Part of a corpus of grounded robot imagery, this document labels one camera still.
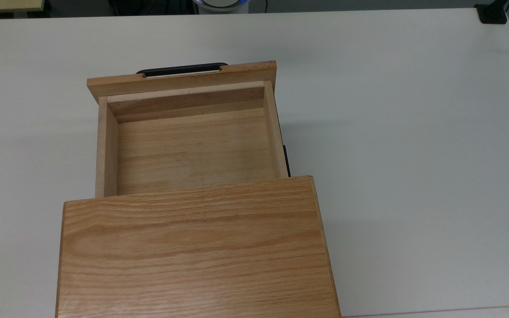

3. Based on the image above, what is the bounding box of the pale yellow side table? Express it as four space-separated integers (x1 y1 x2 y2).
0 0 46 14

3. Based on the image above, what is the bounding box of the black metal bar drawer handle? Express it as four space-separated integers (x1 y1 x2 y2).
136 62 229 79

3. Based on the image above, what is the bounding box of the oak drawer with bar handle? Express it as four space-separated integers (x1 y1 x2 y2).
87 61 291 198

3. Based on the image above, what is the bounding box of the black clamp mount with pole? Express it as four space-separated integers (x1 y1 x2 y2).
475 0 509 25

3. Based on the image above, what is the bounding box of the light oak wooden drawer cabinet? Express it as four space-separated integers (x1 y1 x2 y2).
55 175 342 318

